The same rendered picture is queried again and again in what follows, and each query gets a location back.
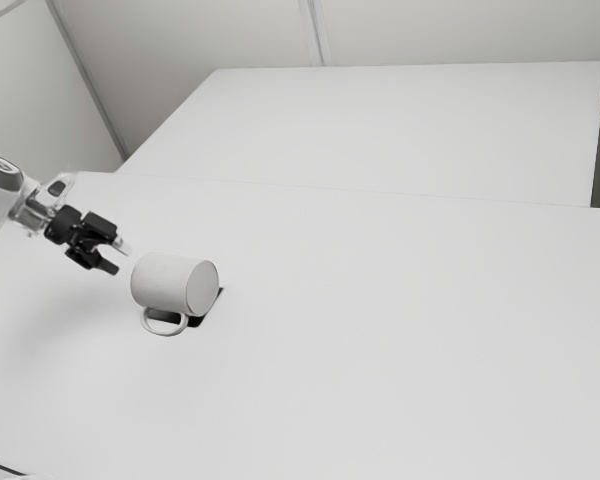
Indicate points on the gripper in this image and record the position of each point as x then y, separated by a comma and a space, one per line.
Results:
69, 225

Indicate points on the white mug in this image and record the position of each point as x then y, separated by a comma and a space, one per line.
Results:
172, 286

